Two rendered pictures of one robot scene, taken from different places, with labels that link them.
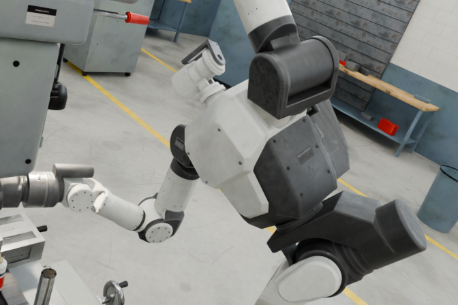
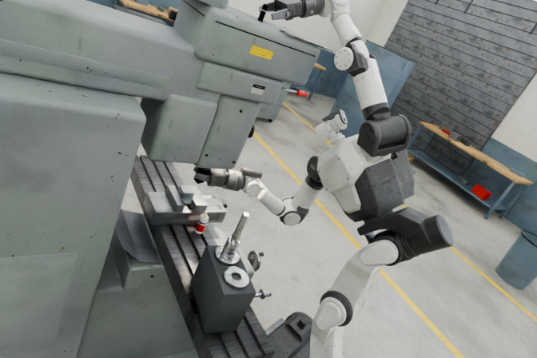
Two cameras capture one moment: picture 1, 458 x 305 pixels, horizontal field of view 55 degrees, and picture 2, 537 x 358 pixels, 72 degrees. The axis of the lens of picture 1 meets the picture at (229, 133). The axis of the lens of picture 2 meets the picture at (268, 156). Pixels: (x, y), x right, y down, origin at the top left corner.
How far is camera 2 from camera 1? 0.49 m
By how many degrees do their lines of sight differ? 12
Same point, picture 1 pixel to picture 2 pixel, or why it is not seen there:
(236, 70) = (354, 128)
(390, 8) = (497, 91)
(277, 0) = (379, 93)
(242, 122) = (352, 156)
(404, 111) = (499, 181)
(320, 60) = (399, 129)
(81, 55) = not seen: hidden behind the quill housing
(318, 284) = (383, 256)
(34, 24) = (254, 93)
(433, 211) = (510, 268)
